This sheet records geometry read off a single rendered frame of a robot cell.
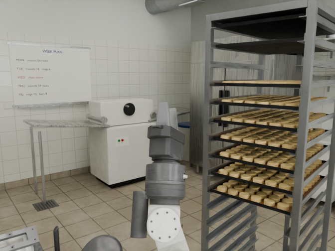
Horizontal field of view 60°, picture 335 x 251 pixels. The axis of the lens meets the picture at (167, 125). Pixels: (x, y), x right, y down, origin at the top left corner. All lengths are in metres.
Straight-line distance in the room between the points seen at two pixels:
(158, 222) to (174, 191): 0.07
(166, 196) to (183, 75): 5.21
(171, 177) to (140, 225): 0.12
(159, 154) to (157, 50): 4.82
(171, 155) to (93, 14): 4.35
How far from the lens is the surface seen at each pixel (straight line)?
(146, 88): 5.24
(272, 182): 1.42
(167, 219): 0.59
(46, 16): 4.61
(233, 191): 1.51
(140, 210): 0.63
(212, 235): 1.71
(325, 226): 2.04
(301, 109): 1.25
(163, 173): 0.61
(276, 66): 3.70
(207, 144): 1.47
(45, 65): 4.51
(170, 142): 0.61
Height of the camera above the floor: 1.53
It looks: 10 degrees down
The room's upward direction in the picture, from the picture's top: straight up
